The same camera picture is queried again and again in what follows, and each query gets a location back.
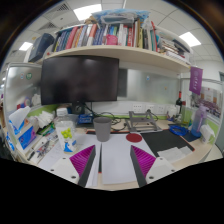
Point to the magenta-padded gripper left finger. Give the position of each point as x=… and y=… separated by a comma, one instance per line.
x=81, y=160

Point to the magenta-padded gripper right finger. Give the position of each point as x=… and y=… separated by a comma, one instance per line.
x=144, y=160

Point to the clear printed water bottle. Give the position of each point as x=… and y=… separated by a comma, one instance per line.
x=65, y=131

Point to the flat round red coaster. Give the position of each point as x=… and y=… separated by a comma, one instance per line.
x=134, y=137

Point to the black desk mat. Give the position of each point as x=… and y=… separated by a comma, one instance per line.
x=160, y=139

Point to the white paper sheet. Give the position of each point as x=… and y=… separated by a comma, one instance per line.
x=116, y=163

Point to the grey ribbed cup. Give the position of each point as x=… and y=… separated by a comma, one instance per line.
x=102, y=128

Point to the grey metal laptop stand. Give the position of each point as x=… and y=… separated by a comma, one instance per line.
x=141, y=121

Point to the small blue packet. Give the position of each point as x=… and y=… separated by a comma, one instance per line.
x=86, y=119

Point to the white plastic jar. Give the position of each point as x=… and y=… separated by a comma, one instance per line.
x=172, y=112

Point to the white paper napkins pile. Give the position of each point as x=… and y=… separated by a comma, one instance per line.
x=45, y=118

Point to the blue tissue box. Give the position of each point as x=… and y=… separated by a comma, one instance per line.
x=25, y=135

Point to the dark wine bottle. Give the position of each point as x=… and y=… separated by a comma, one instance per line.
x=179, y=101

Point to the black computer monitor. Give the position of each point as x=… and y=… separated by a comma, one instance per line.
x=80, y=80

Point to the purple hanging banner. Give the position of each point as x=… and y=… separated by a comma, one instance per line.
x=196, y=80

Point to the white wall outlets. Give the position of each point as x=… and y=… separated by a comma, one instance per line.
x=148, y=108

